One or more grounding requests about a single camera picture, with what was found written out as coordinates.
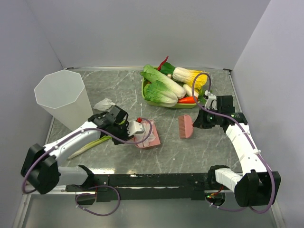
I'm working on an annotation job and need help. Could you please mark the orange carrot toy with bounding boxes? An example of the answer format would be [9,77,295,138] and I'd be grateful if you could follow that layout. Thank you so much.
[178,96,198,104]

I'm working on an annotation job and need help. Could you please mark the white daikon radish toy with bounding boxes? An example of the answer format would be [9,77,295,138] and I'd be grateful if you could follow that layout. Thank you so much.
[182,84,199,98]

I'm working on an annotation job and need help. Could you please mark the celery stalk toy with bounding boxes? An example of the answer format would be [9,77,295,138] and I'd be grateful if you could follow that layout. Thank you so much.
[68,136,111,160]

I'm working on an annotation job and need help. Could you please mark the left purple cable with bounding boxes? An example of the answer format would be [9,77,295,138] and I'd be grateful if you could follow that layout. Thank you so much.
[21,117,153,193]

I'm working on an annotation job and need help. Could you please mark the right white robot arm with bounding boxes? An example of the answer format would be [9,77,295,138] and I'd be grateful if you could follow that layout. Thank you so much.
[193,92,281,207]

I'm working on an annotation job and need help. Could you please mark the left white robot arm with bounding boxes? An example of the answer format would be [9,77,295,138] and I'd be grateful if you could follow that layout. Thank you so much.
[21,106,143,194]

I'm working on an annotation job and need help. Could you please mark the pink plastic dustpan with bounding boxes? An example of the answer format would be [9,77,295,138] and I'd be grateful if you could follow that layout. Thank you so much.
[134,120,161,149]

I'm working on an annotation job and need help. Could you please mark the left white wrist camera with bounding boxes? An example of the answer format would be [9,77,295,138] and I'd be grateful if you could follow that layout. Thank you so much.
[127,120,145,136]

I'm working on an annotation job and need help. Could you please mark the aluminium frame rail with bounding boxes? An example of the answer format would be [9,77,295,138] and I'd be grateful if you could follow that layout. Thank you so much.
[12,172,285,228]

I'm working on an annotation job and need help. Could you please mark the purple cable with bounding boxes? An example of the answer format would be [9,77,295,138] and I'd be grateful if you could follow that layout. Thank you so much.
[21,117,153,193]
[191,72,276,214]

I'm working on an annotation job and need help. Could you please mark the large paper scrap by bin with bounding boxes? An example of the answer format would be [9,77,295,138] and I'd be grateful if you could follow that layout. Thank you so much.
[93,98,115,111]

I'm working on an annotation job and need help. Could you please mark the paper scrap left of dustpan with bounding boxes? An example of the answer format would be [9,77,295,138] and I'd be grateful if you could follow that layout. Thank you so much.
[136,123,156,147]

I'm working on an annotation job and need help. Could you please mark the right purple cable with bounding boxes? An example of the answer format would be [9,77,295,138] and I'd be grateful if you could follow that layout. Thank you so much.
[191,72,276,214]

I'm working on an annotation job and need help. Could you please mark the translucent white trash bin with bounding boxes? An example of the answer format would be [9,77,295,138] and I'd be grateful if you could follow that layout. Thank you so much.
[34,70,93,131]

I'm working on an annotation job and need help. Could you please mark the red chili pepper toy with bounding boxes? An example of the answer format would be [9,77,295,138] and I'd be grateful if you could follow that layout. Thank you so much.
[157,56,169,71]

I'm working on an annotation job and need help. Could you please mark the dark green leafy vegetable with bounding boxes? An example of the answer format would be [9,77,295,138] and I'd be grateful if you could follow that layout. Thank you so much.
[160,62,176,76]

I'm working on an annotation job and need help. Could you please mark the green plastic tray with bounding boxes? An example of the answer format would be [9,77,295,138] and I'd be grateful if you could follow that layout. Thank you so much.
[140,63,201,108]

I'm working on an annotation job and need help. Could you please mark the yellow leaf napa cabbage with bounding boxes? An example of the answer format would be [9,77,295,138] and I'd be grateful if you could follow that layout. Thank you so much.
[172,67,208,89]

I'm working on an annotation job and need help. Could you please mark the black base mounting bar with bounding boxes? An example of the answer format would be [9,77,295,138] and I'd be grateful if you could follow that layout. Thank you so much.
[66,173,222,202]

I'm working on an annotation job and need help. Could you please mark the pink hand brush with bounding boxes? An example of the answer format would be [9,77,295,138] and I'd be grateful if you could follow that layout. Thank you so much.
[178,114,193,139]

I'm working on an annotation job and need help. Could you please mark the long green romaine lettuce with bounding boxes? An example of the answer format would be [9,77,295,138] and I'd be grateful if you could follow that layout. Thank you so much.
[140,64,186,99]

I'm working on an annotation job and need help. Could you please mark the front green lettuce head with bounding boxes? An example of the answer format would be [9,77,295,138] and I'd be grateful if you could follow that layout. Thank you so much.
[143,81,178,107]

